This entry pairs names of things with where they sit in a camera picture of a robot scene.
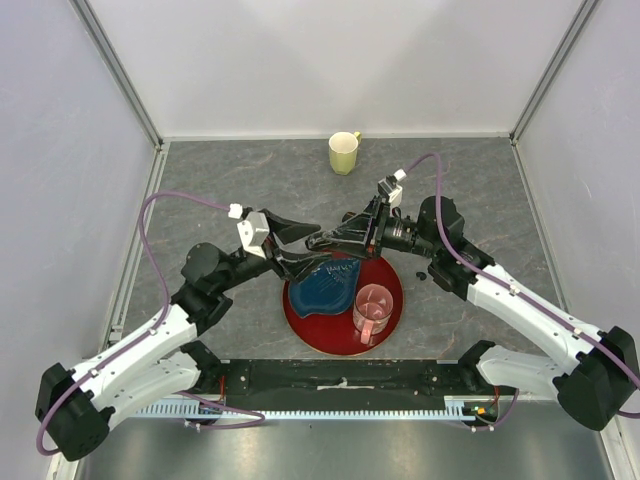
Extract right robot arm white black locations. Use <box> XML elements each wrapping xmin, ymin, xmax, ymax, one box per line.
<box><xmin>306</xmin><ymin>196</ymin><xmax>639</xmax><ymax>431</ymax></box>

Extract round red tray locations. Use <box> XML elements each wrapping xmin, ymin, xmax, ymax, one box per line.
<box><xmin>281</xmin><ymin>258</ymin><xmax>405</xmax><ymax>356</ymax></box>

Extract blue leaf-shaped dish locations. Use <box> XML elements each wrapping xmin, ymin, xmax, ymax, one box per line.
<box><xmin>287</xmin><ymin>258</ymin><xmax>361</xmax><ymax>318</ymax></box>

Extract yellow-green ceramic mug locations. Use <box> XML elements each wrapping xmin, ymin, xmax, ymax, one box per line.
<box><xmin>328</xmin><ymin>131</ymin><xmax>362</xmax><ymax>175</ymax></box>

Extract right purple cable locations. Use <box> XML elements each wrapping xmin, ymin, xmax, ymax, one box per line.
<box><xmin>402</xmin><ymin>152</ymin><xmax>640</xmax><ymax>431</ymax></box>

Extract aluminium frame post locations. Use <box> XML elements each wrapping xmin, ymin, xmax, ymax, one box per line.
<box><xmin>70</xmin><ymin>0</ymin><xmax>164</xmax><ymax>149</ymax></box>
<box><xmin>509</xmin><ymin>0</ymin><xmax>601</xmax><ymax>147</ymax></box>

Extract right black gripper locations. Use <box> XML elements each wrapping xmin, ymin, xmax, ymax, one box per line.
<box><xmin>323</xmin><ymin>193</ymin><xmax>440</xmax><ymax>262</ymax></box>

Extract pink glass mug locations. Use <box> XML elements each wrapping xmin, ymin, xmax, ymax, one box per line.
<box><xmin>353</xmin><ymin>284</ymin><xmax>394</xmax><ymax>345</ymax></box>

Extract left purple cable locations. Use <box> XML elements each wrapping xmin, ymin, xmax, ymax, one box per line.
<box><xmin>35</xmin><ymin>191</ymin><xmax>266</xmax><ymax>456</ymax></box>

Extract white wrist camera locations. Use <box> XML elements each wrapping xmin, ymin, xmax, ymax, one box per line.
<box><xmin>377</xmin><ymin>169</ymin><xmax>407</xmax><ymax>209</ymax></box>
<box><xmin>228</xmin><ymin>203</ymin><xmax>270</xmax><ymax>259</ymax></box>

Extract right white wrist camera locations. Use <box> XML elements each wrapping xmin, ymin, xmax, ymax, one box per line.
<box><xmin>377</xmin><ymin>169</ymin><xmax>407</xmax><ymax>209</ymax></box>

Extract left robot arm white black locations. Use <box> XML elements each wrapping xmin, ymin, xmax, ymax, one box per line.
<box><xmin>35</xmin><ymin>204</ymin><xmax>330</xmax><ymax>461</ymax></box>

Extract left aluminium frame post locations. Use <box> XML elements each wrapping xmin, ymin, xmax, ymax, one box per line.
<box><xmin>70</xmin><ymin>0</ymin><xmax>164</xmax><ymax>149</ymax></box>

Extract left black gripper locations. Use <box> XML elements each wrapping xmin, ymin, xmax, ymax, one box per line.
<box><xmin>217</xmin><ymin>208</ymin><xmax>333</xmax><ymax>292</ymax></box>

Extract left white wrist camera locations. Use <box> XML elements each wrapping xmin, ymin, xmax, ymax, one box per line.
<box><xmin>228</xmin><ymin>203</ymin><xmax>270</xmax><ymax>259</ymax></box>

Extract slotted cable duct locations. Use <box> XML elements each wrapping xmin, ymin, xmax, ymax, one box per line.
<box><xmin>133</xmin><ymin>397</ymin><xmax>476</xmax><ymax>422</ymax></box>

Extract right aluminium frame post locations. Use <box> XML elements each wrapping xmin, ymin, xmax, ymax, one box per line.
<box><xmin>509</xmin><ymin>0</ymin><xmax>601</xmax><ymax>147</ymax></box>

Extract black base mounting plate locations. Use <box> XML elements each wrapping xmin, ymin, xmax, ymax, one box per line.
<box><xmin>191</xmin><ymin>359</ymin><xmax>513</xmax><ymax>411</ymax></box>

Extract purple cable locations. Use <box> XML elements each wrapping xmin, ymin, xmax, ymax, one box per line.
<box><xmin>402</xmin><ymin>152</ymin><xmax>640</xmax><ymax>431</ymax></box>
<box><xmin>35</xmin><ymin>191</ymin><xmax>266</xmax><ymax>456</ymax></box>

